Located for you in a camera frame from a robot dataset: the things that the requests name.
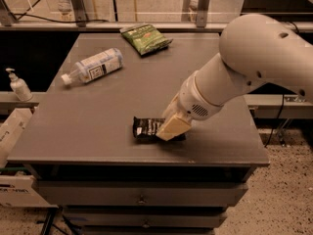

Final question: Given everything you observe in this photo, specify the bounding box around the black cable behind table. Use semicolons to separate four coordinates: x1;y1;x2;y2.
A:
9;0;110;24

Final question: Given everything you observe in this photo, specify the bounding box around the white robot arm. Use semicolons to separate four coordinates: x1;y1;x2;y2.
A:
156;14;313;141

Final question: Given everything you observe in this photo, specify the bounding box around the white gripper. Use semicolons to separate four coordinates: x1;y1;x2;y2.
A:
156;71;222;141

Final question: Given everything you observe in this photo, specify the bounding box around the green chip bag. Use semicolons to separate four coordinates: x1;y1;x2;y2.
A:
120;23;172;56

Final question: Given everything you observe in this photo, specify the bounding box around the clear bottle blue label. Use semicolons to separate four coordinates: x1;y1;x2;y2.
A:
61;48;123;85

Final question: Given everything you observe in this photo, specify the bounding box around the white pump dispenser bottle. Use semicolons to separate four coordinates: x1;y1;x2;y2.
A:
6;68;32;102

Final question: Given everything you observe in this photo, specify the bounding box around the black rxbar chocolate wrapper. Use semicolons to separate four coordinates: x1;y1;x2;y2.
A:
132;116;186;143

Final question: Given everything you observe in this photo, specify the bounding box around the white box lower left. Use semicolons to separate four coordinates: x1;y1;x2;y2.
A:
0;175;56;208

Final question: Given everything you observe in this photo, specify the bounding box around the grey drawer cabinet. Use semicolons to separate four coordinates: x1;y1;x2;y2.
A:
10;33;269;235

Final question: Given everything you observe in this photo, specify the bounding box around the white cardboard box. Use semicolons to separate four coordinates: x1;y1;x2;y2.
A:
0;108;32;167

